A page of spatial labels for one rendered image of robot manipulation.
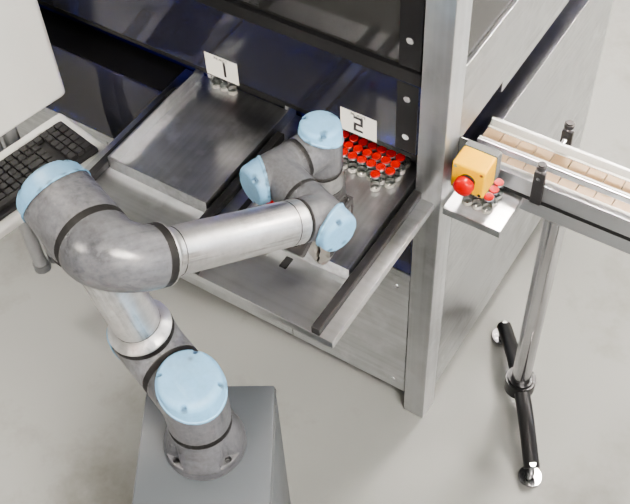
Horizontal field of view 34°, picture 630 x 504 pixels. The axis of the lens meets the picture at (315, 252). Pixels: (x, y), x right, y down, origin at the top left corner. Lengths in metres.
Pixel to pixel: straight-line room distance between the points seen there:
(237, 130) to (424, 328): 0.66
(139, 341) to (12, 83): 0.89
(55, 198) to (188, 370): 0.43
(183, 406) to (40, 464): 1.22
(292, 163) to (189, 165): 0.56
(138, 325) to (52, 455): 1.23
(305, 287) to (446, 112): 0.43
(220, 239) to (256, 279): 0.53
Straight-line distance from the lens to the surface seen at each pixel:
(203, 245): 1.51
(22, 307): 3.24
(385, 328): 2.62
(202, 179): 2.23
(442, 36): 1.86
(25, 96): 2.53
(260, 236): 1.57
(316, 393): 2.92
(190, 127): 2.34
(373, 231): 2.11
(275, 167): 1.73
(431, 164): 2.08
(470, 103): 2.07
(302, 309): 2.00
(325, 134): 1.75
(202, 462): 1.89
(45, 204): 1.51
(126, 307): 1.70
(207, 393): 1.76
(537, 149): 2.22
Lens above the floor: 2.51
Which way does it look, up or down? 51 degrees down
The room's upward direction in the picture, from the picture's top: 4 degrees counter-clockwise
